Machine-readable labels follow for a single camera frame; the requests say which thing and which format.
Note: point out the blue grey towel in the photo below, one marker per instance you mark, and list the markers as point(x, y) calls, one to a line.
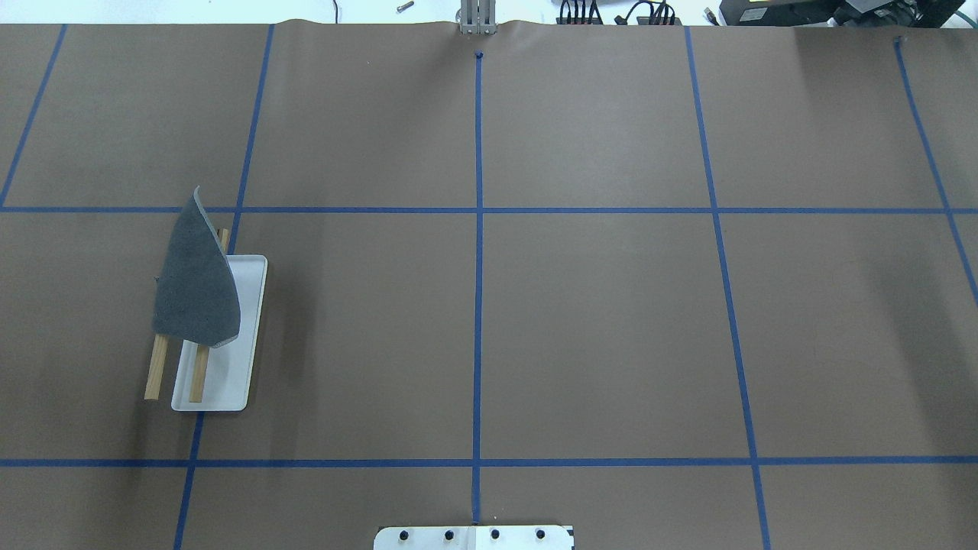
point(196, 296)

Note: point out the white camera pillar with base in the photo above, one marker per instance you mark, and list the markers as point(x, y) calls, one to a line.
point(475, 537)

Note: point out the wooden towel rack white base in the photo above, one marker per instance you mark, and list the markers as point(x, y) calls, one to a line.
point(219, 381)

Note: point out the aluminium frame post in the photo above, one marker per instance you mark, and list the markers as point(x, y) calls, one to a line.
point(477, 17)

